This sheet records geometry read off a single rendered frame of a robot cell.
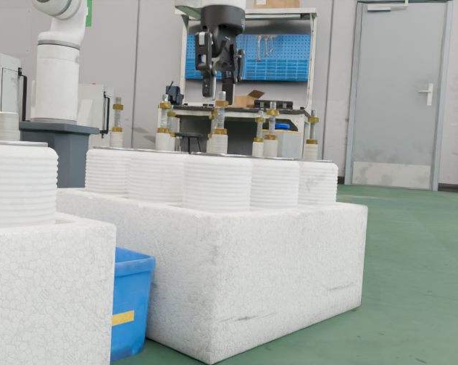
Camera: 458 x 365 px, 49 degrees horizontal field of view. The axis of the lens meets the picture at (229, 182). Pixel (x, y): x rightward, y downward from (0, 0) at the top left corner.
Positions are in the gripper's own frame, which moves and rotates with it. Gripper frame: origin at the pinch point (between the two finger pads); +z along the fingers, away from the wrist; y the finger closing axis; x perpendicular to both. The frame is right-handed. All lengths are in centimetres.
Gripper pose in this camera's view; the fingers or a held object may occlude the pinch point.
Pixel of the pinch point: (218, 95)
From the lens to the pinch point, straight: 87.3
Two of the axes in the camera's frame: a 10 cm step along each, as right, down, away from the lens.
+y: 4.4, -0.2, 9.0
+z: -0.6, 10.0, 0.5
